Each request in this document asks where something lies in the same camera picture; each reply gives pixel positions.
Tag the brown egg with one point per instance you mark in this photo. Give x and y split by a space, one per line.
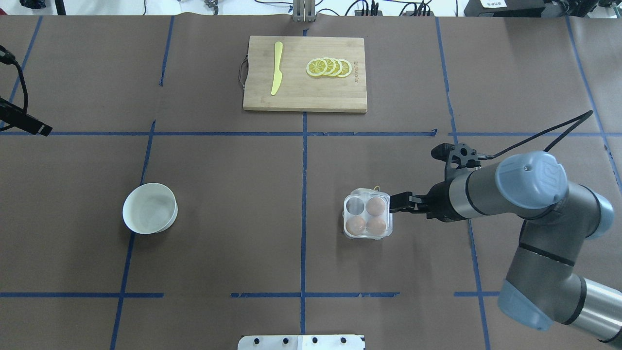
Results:
376 206
376 226
355 226

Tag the wooden cutting board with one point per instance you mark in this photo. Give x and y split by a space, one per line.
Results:
298 91

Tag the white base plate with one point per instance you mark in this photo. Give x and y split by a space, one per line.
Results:
303 342

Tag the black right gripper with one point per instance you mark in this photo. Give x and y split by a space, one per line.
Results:
439 200

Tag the yellow plastic knife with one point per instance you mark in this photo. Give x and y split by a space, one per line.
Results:
277 73

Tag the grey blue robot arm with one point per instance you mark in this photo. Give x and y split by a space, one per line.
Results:
558 215

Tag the lemon slices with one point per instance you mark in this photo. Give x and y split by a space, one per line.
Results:
329 67

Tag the clear plastic egg box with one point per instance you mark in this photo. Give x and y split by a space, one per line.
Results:
355 205

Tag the white bowl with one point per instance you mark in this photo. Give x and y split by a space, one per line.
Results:
150 208

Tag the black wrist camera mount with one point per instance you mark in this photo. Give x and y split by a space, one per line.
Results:
459 159

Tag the black left camera arm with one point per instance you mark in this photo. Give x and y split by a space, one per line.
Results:
11 114

